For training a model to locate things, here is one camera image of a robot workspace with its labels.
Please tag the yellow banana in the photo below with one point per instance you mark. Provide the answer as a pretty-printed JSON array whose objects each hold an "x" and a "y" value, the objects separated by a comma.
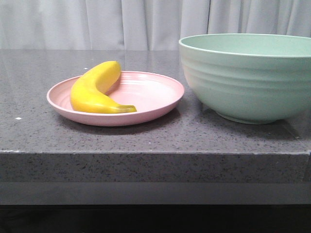
[{"x": 88, "y": 92}]

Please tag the pink plate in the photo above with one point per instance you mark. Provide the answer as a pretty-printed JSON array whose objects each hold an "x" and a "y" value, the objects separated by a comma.
[{"x": 153, "y": 95}]

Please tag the green ribbed bowl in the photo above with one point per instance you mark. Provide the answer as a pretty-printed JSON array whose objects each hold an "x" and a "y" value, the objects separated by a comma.
[{"x": 249, "y": 78}]

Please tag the pale grey curtain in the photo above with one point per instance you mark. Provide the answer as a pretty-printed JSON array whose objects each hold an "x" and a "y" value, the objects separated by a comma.
[{"x": 142, "y": 24}]

